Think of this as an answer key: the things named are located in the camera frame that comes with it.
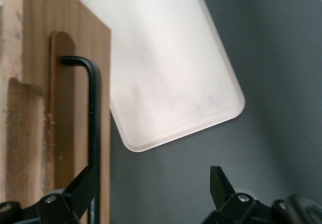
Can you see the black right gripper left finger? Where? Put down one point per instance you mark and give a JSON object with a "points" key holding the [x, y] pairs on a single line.
{"points": [[55, 206]]}

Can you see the wooden drawer cabinet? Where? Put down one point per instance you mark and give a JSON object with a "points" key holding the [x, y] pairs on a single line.
{"points": [[10, 58]]}

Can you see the wooden drawer with long backplate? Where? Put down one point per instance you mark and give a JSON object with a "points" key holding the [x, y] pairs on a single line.
{"points": [[35, 45]]}

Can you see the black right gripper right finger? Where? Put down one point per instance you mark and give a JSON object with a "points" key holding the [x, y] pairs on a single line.
{"points": [[241, 209]]}

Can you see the black hex key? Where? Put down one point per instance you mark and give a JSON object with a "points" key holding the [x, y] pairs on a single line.
{"points": [[94, 108]]}

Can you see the cream rectangular tray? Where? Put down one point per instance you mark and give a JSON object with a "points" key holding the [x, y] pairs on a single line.
{"points": [[163, 65]]}

